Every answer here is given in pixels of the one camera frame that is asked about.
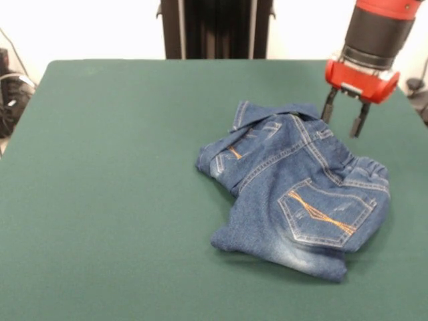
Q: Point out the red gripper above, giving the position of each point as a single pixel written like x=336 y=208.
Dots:
x=364 y=87

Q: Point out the blue denim jeans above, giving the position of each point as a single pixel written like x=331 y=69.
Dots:
x=284 y=174

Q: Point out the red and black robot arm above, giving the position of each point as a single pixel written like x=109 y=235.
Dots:
x=378 y=33

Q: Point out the black floor equipment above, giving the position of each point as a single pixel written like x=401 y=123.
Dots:
x=419 y=100

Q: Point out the dark green table cloth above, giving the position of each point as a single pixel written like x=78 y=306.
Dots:
x=100 y=167

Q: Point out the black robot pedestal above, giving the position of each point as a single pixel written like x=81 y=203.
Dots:
x=217 y=30

